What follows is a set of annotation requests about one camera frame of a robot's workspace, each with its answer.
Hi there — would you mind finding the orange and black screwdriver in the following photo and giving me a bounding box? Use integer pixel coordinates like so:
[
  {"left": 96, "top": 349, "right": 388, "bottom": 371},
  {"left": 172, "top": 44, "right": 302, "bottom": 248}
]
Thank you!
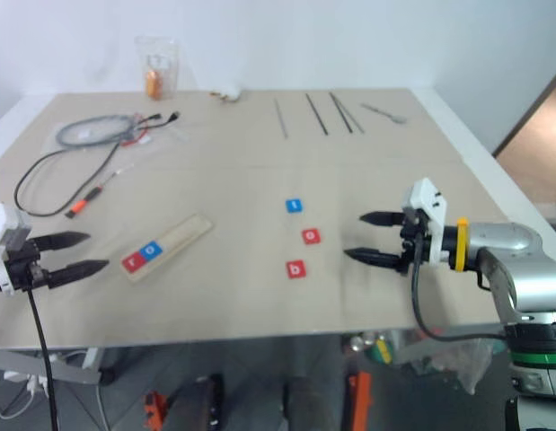
[{"left": 65, "top": 172, "right": 118, "bottom": 221}]

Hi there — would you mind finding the yellow wrist band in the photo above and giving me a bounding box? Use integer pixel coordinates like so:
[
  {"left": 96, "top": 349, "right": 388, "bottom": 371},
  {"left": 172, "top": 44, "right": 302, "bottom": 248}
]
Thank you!
[{"left": 454, "top": 216, "right": 471, "bottom": 273}]

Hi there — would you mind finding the long black cable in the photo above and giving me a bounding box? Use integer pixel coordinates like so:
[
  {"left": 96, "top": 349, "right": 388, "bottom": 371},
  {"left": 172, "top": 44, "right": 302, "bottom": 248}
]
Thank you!
[{"left": 13, "top": 142, "right": 127, "bottom": 217}]

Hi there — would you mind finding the standing clear plastic pouch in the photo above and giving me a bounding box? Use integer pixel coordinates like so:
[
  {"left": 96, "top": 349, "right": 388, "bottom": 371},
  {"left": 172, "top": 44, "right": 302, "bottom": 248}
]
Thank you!
[{"left": 134, "top": 35, "right": 180, "bottom": 101}]

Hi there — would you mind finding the dark rounded shape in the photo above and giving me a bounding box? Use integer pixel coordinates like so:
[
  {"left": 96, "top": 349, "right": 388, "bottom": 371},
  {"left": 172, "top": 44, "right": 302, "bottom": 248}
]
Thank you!
[{"left": 168, "top": 371, "right": 225, "bottom": 431}]

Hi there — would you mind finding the metal spoon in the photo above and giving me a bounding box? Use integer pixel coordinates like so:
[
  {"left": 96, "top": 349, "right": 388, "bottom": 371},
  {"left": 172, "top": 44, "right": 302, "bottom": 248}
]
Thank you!
[{"left": 359, "top": 102, "right": 409, "bottom": 126}]

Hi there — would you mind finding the wooden letter tile rack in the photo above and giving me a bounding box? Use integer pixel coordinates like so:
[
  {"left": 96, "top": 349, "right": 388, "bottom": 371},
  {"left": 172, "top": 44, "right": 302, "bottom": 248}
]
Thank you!
[{"left": 119, "top": 213, "right": 215, "bottom": 286}]

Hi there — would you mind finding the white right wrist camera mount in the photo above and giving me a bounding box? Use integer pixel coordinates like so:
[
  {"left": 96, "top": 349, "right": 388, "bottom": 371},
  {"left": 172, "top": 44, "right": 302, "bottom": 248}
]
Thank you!
[{"left": 402, "top": 177, "right": 450, "bottom": 266}]

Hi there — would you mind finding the orange tool under table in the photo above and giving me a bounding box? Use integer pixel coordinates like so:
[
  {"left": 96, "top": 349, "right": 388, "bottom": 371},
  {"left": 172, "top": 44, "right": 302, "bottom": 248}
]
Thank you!
[
  {"left": 141, "top": 389, "right": 172, "bottom": 431},
  {"left": 346, "top": 369, "right": 374, "bottom": 431}
]

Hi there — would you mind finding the orange item in pouch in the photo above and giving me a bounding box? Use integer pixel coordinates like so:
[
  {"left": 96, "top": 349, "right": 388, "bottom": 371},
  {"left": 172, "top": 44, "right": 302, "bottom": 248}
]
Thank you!
[{"left": 144, "top": 66, "right": 165, "bottom": 99}]

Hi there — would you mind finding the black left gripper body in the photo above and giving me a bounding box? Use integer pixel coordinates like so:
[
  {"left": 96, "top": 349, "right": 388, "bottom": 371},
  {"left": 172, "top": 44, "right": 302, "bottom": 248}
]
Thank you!
[{"left": 6, "top": 239, "right": 53, "bottom": 293}]

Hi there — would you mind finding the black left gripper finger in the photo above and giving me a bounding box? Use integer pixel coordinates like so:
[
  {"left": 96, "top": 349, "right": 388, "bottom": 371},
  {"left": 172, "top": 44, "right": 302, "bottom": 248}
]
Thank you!
[
  {"left": 34, "top": 231, "right": 92, "bottom": 253},
  {"left": 46, "top": 259, "right": 110, "bottom": 289}
]

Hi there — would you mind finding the crumpled clear plastic bag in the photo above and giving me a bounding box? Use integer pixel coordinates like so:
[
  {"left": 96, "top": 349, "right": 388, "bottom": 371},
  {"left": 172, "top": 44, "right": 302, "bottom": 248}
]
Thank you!
[{"left": 393, "top": 330, "right": 506, "bottom": 397}]

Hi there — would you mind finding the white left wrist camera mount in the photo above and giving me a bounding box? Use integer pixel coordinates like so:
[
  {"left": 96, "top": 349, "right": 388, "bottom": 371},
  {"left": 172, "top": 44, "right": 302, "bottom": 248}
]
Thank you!
[{"left": 0, "top": 202, "right": 32, "bottom": 296}]

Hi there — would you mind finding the small white object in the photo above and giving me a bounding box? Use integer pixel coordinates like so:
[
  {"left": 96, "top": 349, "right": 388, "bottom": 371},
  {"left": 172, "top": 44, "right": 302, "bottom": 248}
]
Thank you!
[{"left": 208, "top": 82, "right": 243, "bottom": 104}]

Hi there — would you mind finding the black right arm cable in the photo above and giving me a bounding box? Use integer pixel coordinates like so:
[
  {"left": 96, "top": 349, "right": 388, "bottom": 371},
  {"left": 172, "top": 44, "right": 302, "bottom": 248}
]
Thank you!
[{"left": 410, "top": 233, "right": 508, "bottom": 343}]

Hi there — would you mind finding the beige cardboard table cover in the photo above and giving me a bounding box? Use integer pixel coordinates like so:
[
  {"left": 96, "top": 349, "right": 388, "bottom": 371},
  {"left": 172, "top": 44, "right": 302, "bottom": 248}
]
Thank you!
[{"left": 0, "top": 87, "right": 512, "bottom": 349}]

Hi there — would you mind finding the grey metal rod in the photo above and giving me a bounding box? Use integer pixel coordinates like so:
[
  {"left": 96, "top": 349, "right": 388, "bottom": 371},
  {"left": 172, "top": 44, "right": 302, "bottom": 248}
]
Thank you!
[
  {"left": 272, "top": 98, "right": 290, "bottom": 139},
  {"left": 332, "top": 95, "right": 366, "bottom": 135}
]

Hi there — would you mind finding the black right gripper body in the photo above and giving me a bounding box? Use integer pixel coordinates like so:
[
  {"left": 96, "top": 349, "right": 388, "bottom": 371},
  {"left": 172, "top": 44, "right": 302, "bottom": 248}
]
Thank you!
[{"left": 395, "top": 209, "right": 435, "bottom": 276}]

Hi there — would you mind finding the coiled grey cable in bag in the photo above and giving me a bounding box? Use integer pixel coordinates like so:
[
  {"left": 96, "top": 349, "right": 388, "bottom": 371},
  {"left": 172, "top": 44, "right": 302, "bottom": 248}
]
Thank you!
[{"left": 42, "top": 110, "right": 190, "bottom": 153}]

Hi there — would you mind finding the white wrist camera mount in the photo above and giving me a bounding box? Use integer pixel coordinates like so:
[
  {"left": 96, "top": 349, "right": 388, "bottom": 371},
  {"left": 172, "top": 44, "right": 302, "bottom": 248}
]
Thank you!
[
  {"left": 402, "top": 177, "right": 450, "bottom": 266},
  {"left": 0, "top": 202, "right": 32, "bottom": 296}
]

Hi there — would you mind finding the grey table frame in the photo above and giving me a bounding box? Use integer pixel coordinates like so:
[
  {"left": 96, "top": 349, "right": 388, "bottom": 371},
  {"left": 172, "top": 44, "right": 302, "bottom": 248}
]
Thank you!
[{"left": 0, "top": 347, "right": 104, "bottom": 388}]

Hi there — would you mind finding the black thin rod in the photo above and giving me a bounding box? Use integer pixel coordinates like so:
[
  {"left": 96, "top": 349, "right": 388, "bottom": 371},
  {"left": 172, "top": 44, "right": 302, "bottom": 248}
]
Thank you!
[
  {"left": 328, "top": 92, "right": 355, "bottom": 134},
  {"left": 304, "top": 92, "right": 331, "bottom": 136}
]

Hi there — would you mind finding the green and yellow item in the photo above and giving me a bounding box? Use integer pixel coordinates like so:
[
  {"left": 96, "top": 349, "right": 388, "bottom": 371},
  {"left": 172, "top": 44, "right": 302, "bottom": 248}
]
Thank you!
[{"left": 366, "top": 338, "right": 396, "bottom": 365}]

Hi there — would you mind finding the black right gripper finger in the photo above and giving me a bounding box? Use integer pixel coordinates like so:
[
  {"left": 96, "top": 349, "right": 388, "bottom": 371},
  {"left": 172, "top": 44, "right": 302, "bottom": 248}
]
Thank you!
[
  {"left": 342, "top": 246, "right": 403, "bottom": 270},
  {"left": 358, "top": 211, "right": 408, "bottom": 228}
]

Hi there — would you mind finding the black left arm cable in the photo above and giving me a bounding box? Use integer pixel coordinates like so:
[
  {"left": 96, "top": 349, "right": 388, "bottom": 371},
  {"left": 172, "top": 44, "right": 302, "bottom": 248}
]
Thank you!
[{"left": 25, "top": 286, "right": 59, "bottom": 431}]

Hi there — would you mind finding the black usb cable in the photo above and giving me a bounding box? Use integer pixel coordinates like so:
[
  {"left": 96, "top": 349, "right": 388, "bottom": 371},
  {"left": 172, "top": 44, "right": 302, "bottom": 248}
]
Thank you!
[{"left": 123, "top": 110, "right": 182, "bottom": 136}]

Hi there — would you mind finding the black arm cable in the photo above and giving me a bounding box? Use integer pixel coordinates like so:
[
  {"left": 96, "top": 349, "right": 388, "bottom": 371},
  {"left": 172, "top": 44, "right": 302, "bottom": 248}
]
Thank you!
[
  {"left": 410, "top": 233, "right": 508, "bottom": 343},
  {"left": 25, "top": 286, "right": 59, "bottom": 431}
]

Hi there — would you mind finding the white power strip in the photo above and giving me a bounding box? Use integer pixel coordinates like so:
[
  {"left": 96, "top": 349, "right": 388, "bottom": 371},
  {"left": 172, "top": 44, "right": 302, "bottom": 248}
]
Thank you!
[{"left": 2, "top": 366, "right": 50, "bottom": 392}]

